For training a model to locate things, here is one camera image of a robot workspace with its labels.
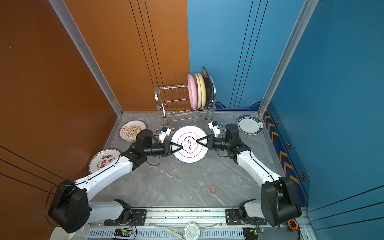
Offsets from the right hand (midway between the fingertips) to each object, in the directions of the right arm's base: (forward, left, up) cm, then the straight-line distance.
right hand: (196, 142), depth 76 cm
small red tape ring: (-16, -9, -22) cm, 29 cm away
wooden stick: (-36, +11, -22) cm, 44 cm away
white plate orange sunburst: (+26, +50, -20) cm, 59 cm away
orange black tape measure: (-34, -43, -16) cm, 56 cm away
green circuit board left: (-36, +36, -23) cm, 55 cm away
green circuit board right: (-35, -28, -22) cm, 50 cm away
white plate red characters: (+2, +60, -21) cm, 63 cm away
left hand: (-3, +7, 0) cm, 8 cm away
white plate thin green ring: (-4, +2, -1) cm, 5 cm away
